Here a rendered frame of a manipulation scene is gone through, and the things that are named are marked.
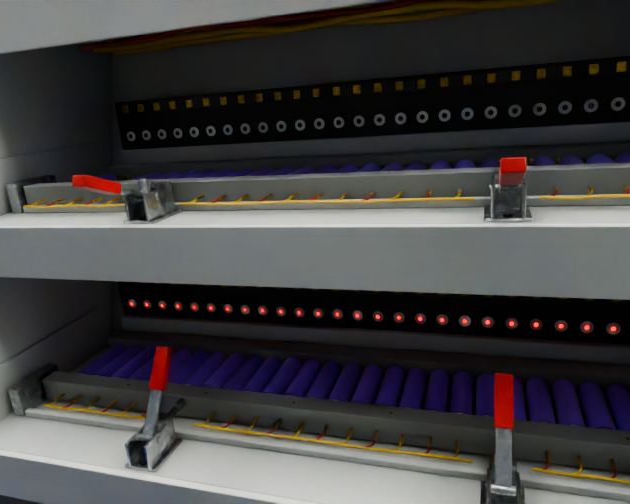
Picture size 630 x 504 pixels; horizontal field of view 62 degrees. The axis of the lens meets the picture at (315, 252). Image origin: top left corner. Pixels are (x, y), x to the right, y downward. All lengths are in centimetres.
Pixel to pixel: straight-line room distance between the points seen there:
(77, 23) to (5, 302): 27
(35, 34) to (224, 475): 38
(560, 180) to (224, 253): 24
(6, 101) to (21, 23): 9
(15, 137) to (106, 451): 31
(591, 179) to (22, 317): 51
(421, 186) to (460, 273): 8
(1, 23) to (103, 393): 33
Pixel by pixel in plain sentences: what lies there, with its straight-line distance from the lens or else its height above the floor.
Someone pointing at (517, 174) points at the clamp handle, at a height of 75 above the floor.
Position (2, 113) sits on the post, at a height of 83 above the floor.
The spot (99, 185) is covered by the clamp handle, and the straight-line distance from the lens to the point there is 38.
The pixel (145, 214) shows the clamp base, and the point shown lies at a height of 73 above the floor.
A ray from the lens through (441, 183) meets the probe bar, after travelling 39.
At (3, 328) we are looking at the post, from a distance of 58.
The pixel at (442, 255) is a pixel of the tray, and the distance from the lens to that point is 34.
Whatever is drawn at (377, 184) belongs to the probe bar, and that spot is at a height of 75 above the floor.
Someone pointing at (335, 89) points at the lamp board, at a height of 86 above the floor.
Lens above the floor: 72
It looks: 2 degrees down
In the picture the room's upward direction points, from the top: straight up
